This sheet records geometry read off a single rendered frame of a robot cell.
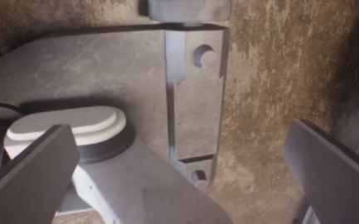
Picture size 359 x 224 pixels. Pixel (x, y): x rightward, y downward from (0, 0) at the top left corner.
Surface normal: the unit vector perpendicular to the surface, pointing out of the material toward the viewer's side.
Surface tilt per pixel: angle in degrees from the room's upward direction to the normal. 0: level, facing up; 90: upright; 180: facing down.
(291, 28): 0
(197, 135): 0
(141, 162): 90
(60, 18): 0
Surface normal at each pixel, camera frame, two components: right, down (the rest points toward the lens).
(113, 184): -0.01, -0.87
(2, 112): 0.22, 0.47
